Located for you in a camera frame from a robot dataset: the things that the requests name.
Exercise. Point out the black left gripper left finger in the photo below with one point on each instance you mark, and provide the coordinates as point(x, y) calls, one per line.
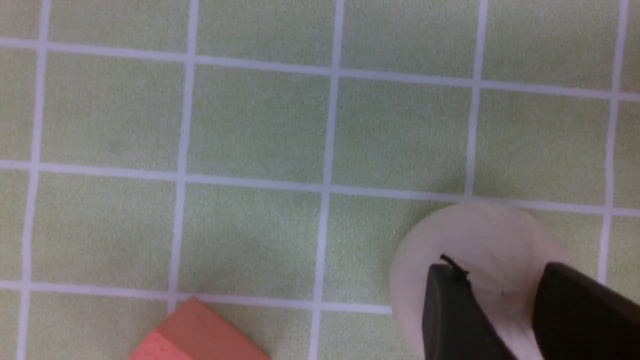
point(454, 326)

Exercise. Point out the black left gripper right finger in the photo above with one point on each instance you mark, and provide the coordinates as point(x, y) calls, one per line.
point(577, 318)

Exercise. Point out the white bun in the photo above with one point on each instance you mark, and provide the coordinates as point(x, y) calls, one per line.
point(505, 251)

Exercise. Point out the green checkered tablecloth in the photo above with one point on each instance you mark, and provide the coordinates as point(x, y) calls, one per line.
point(268, 156)

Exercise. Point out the red foam cube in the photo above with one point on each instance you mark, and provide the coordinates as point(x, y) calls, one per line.
point(196, 332)

